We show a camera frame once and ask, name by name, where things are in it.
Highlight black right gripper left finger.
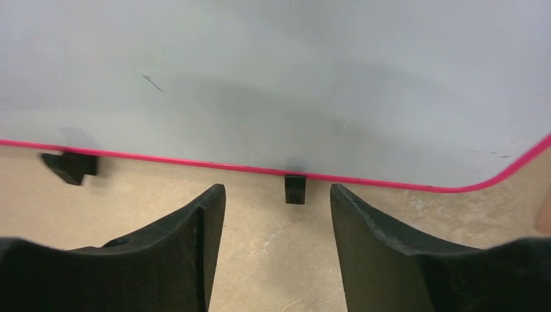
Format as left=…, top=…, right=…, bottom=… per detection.
left=1, top=184, right=225, bottom=311

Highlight black left whiteboard foot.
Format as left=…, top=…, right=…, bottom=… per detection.
left=39, top=151, right=99, bottom=186

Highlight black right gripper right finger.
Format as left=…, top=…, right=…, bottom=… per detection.
left=330, top=184, right=550, bottom=311

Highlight pink framed whiteboard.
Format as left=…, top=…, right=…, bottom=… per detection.
left=1, top=1, right=550, bottom=193

